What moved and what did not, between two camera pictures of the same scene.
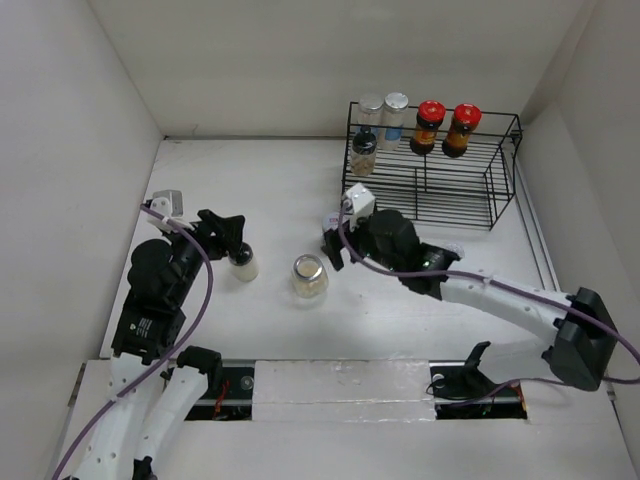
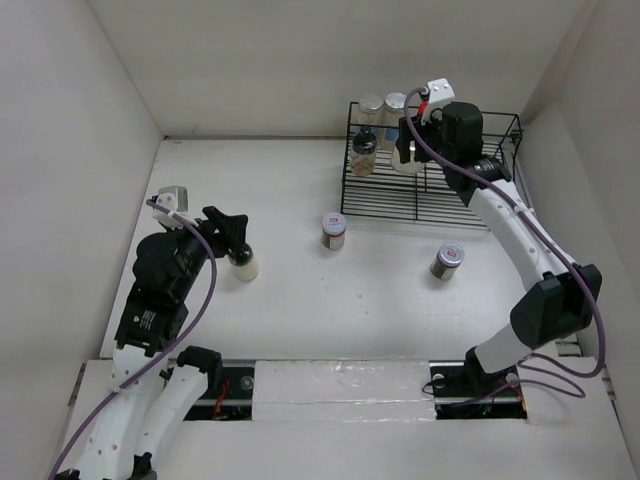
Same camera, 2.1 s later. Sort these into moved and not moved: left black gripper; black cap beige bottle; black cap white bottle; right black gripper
Moved: right black gripper
Not moved: black cap beige bottle; black cap white bottle; left black gripper
